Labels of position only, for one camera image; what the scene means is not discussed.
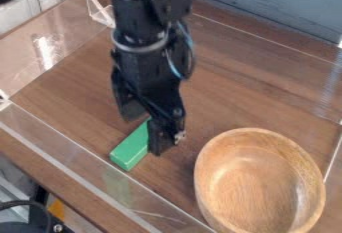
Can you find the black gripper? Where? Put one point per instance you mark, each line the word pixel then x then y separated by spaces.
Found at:
pixel 146 88

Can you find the green rectangular block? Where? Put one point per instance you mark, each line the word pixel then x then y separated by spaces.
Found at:
pixel 131 150

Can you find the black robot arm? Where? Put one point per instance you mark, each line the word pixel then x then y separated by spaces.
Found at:
pixel 152 25

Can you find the brown wooden bowl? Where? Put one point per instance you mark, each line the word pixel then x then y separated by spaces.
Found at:
pixel 258 184

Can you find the black device lower left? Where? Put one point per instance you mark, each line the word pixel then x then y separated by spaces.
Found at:
pixel 54 226

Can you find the clear acrylic enclosure wall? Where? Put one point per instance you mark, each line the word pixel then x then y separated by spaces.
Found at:
pixel 262 77

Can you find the clear acrylic corner bracket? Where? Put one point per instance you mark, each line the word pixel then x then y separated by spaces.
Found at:
pixel 100 13

